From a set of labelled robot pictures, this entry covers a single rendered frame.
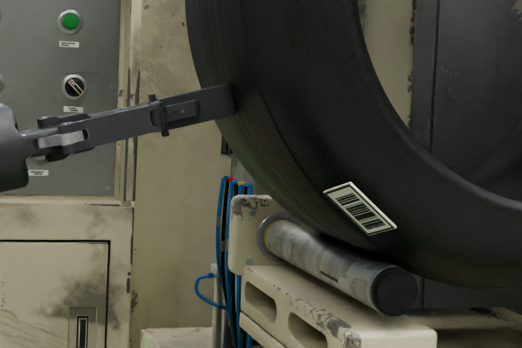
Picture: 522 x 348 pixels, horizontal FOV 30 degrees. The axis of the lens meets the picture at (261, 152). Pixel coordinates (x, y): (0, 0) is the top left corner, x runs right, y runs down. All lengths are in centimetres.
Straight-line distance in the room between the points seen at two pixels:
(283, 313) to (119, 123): 31
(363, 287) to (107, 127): 27
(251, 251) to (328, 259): 23
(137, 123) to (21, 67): 69
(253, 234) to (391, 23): 33
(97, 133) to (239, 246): 39
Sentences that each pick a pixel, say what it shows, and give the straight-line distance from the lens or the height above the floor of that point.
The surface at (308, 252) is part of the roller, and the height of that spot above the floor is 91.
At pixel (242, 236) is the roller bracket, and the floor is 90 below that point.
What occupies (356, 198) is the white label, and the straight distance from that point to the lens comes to 85.
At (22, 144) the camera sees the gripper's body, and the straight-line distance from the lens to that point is 86.
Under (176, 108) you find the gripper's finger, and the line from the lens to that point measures 89.
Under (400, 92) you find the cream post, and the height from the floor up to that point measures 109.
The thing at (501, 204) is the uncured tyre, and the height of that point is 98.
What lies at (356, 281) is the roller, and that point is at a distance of 92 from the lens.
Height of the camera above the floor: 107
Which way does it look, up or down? 3 degrees down
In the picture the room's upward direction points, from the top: 3 degrees clockwise
